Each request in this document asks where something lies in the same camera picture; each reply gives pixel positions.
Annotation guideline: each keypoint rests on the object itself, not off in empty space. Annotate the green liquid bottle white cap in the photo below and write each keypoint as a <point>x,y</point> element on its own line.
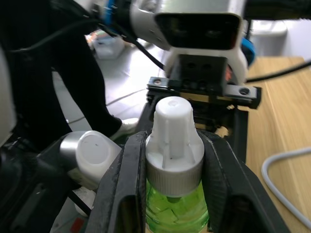
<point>173,136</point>

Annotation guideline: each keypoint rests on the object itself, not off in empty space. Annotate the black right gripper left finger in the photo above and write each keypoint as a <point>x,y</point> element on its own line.
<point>116,189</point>

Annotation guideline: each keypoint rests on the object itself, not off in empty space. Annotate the person in black trousers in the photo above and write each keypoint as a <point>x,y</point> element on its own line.
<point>80,80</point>

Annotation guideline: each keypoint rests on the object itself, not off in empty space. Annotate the white cabinet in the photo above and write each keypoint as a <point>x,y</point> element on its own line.
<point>268,38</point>

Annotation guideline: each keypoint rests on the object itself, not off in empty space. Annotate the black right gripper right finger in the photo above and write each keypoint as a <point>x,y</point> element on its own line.
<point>230,189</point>

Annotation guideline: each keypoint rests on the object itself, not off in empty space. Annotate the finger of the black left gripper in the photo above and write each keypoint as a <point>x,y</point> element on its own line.
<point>145,119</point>
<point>240,131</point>

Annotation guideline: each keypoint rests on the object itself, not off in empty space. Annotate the white storage box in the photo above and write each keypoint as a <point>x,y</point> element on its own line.
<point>109,47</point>

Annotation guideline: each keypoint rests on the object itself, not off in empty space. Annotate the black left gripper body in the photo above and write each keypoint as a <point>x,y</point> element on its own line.
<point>201,72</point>

